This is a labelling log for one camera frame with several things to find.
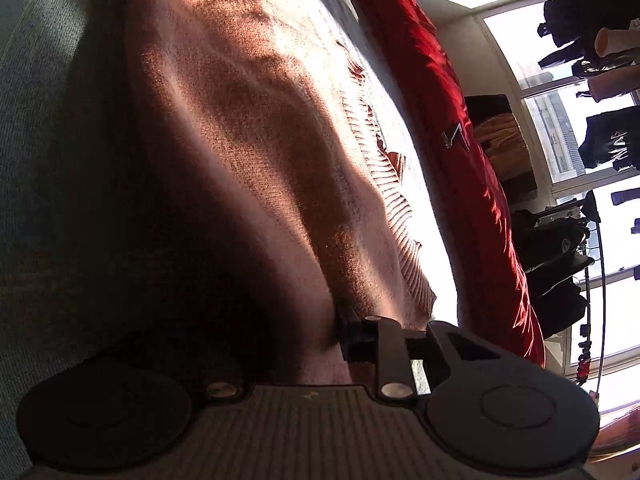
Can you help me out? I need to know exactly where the orange garment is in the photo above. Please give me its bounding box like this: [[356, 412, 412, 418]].
[[472, 112, 531, 181]]

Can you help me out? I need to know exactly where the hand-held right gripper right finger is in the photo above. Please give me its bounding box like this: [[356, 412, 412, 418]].
[[340, 305, 501, 403]]

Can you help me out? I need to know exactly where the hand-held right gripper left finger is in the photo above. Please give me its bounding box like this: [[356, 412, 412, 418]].
[[204, 380, 244, 403]]

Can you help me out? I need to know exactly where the orange knit sweater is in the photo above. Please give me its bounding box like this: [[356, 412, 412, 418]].
[[120, 0, 438, 386]]

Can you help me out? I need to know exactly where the black jacket with round patch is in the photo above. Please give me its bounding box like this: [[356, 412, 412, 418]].
[[520, 220, 591, 271]]

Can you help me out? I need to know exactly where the dark chair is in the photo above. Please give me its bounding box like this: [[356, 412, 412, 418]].
[[465, 94, 541, 206]]

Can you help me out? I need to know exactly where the row of hanging socks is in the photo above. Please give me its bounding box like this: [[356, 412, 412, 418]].
[[575, 325, 596, 386]]

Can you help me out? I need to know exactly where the beige hanging garment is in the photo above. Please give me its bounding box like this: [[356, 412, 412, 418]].
[[587, 25, 640, 103]]

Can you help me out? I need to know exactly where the grey metal tool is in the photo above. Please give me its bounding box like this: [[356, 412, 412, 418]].
[[442, 122, 471, 152]]

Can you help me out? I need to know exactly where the red duvet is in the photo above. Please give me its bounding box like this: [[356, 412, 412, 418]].
[[332, 0, 546, 366]]

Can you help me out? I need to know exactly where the pink curtain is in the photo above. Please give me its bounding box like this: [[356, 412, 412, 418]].
[[590, 400, 640, 461]]

